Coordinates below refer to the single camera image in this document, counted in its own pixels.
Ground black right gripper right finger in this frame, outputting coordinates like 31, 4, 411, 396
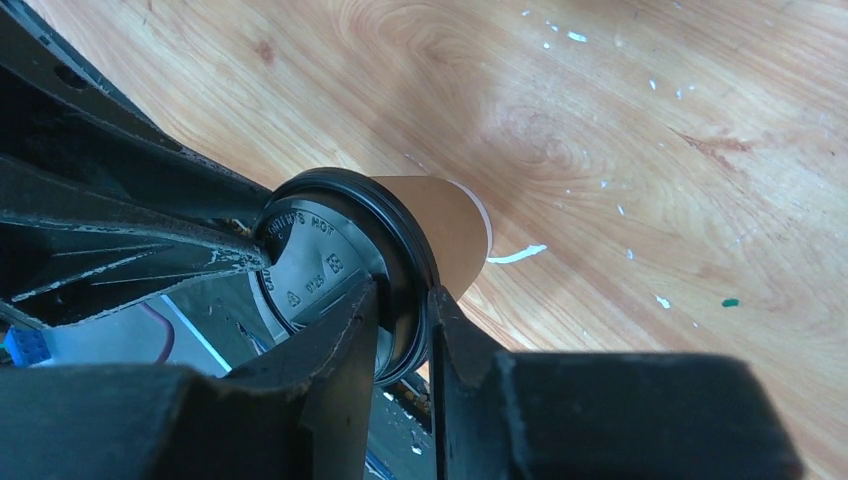
427, 287, 805, 479

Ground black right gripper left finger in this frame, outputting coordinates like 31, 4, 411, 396
1, 278, 377, 479

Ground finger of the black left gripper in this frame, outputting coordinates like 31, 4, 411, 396
1, 1, 271, 223
1, 156, 271, 329

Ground black plastic cup lid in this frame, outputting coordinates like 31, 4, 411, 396
248, 167, 440, 386

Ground brown paper cup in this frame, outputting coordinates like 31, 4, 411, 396
374, 176, 493, 300

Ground white paper scrap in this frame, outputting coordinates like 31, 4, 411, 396
486, 245, 547, 265

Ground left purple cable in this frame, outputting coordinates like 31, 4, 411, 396
137, 301, 177, 366

